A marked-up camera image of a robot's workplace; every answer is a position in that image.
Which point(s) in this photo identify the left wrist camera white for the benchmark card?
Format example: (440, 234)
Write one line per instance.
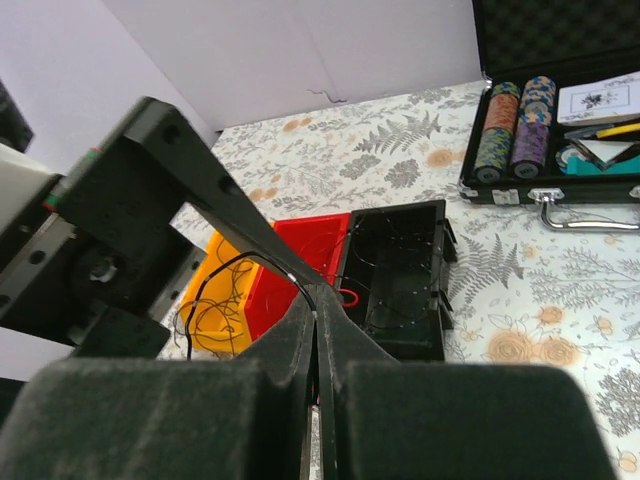
(24, 185)

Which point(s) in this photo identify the black plastic bin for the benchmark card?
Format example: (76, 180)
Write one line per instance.
(394, 276)

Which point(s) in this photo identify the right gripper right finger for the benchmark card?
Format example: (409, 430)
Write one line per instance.
(384, 419)

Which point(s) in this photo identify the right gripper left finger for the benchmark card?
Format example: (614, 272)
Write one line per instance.
(247, 418)

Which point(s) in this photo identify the yellow plastic bin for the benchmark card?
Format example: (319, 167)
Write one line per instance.
(212, 312)

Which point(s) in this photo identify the floral table mat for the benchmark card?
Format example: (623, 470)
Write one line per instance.
(519, 292)

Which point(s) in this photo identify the black poker chip case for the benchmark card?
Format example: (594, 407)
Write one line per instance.
(517, 153)

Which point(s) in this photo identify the white playing card deck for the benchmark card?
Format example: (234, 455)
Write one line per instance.
(607, 101)

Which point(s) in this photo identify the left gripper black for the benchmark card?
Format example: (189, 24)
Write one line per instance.
(108, 300)

